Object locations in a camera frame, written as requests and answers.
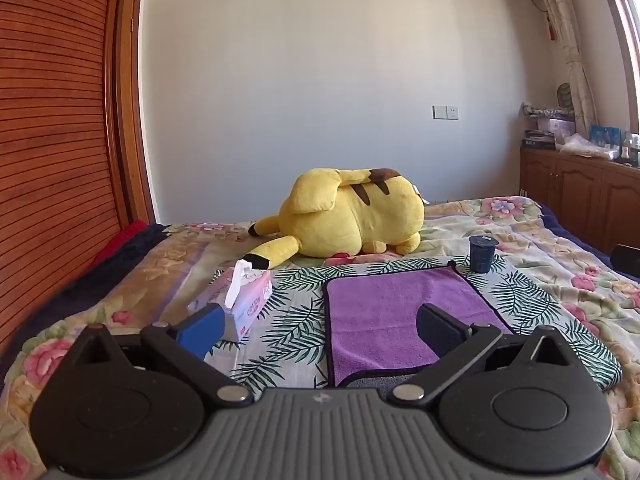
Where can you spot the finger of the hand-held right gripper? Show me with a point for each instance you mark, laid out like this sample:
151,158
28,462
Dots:
627,260

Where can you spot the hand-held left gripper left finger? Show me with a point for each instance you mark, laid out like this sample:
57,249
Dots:
201,334

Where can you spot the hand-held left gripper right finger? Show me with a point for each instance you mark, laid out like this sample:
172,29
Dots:
440,331

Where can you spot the purple towel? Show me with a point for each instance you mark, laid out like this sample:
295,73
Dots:
380,310

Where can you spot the pink tissue box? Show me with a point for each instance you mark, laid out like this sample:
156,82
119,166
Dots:
252,296

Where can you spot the dark blue bed sheet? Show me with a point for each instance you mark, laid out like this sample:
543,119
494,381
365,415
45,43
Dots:
565,230

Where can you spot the dark blue cup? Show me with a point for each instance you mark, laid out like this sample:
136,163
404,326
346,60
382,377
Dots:
482,255

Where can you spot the wooden cabinet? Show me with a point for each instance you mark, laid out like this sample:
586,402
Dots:
570,185

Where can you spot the leaf print cloth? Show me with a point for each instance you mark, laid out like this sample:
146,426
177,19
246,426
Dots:
295,320

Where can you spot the dark bottle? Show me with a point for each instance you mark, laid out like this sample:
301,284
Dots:
629,152

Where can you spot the dark blue cloth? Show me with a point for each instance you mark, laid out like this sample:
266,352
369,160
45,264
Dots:
100,280

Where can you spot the red cloth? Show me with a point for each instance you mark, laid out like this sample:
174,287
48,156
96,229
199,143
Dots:
122,240

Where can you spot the white plastic bag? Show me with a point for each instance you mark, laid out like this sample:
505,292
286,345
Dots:
582,146

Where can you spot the blue box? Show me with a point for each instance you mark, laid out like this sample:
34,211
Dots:
605,136

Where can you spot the yellow plush toy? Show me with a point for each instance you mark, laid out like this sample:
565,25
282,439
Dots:
345,215

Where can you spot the stack of boxes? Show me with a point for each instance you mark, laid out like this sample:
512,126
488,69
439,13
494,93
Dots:
547,127

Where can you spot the floral curtain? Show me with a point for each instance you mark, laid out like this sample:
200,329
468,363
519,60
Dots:
565,35

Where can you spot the white wall socket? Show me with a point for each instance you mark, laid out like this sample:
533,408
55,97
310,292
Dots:
445,112

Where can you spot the wooden window frame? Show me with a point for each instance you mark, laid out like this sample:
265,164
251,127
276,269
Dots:
620,35

